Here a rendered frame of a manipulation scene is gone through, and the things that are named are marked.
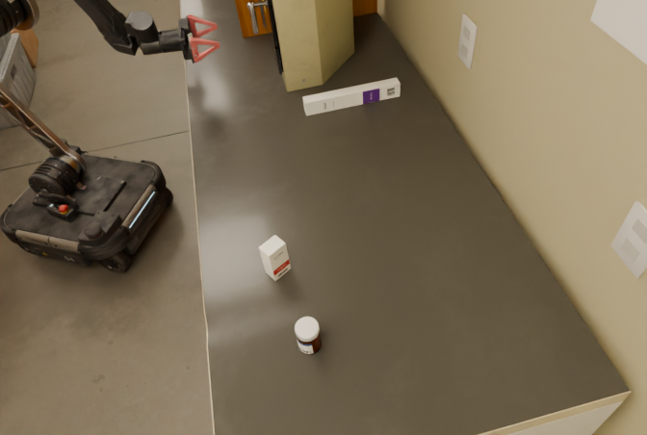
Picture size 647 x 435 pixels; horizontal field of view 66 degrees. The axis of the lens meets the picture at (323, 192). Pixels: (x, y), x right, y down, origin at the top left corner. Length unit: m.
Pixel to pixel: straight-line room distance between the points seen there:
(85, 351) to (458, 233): 1.65
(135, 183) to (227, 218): 1.30
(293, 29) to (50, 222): 1.49
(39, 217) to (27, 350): 0.57
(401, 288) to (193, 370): 1.22
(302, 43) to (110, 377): 1.46
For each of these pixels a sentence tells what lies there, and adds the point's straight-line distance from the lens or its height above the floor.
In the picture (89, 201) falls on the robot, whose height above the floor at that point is 0.26.
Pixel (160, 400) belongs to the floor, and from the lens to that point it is 2.09.
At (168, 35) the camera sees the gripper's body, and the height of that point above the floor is 1.17.
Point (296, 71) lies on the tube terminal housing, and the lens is 1.50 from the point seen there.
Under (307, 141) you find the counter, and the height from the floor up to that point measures 0.94.
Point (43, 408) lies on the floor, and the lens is 2.28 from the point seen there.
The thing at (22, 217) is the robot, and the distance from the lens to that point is 2.58.
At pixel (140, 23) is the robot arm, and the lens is 1.40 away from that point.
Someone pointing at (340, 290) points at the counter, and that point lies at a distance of 1.04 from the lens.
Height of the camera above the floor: 1.82
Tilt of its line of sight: 47 degrees down
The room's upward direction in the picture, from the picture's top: 7 degrees counter-clockwise
